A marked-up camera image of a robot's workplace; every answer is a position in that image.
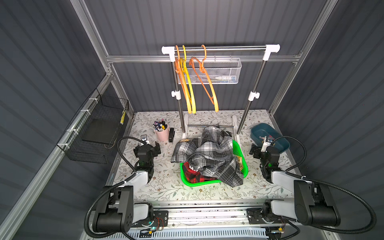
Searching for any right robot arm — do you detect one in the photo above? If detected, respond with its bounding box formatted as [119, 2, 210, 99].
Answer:
[248, 135, 377, 235]

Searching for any white mesh wire basket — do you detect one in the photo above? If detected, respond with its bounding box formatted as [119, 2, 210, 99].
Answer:
[187, 58, 243, 85]

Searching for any black wire wall basket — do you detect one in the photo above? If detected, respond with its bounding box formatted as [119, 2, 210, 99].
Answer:
[58, 94, 130, 165]

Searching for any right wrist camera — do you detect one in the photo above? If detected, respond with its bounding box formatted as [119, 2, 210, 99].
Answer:
[260, 136, 275, 153]

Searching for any red black plaid shirt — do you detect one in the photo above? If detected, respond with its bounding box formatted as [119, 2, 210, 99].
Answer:
[180, 163, 217, 187]

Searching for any floral table mat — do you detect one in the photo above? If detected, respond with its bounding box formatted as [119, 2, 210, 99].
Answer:
[110, 109, 301, 202]

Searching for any orange plastic hanger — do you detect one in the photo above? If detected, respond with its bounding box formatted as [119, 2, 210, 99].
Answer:
[175, 46, 193, 114]

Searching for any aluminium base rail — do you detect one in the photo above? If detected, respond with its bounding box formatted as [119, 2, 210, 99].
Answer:
[80, 200, 340, 240]

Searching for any yellow plastic hanger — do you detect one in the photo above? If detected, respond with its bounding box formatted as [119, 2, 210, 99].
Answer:
[179, 45, 197, 114]

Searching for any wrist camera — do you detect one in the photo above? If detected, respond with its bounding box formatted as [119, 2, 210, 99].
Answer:
[260, 136, 275, 153]
[140, 135, 150, 144]

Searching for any grey plaid long-sleeve shirt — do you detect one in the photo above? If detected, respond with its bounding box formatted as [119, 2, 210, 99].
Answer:
[171, 126, 244, 187]

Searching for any yellow plaid long-sleeve shirt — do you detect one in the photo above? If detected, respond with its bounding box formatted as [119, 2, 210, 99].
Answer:
[236, 156, 244, 170]

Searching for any green perforated plastic tray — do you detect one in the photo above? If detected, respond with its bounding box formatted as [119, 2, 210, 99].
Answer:
[180, 140, 249, 187]

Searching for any steel clothes rack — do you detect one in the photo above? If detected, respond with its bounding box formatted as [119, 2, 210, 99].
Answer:
[162, 44, 281, 139]

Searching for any pink pen cup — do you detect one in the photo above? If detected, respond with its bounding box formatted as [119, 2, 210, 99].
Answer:
[153, 119, 170, 142]

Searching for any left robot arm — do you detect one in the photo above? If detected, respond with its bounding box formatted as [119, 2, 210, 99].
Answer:
[84, 137, 161, 240]

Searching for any brown orange hanger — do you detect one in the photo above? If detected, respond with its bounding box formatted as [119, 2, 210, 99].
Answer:
[188, 44, 220, 113]

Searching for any yellow object in basket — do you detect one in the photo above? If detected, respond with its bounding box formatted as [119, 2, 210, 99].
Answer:
[120, 110, 126, 125]

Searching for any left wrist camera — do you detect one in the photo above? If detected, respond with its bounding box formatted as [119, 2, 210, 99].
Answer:
[140, 135, 150, 144]

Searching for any black stapler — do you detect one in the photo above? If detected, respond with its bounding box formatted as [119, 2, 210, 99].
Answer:
[169, 128, 175, 143]

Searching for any dark teal plastic bin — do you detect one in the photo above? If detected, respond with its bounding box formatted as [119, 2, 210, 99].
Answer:
[251, 123, 291, 154]

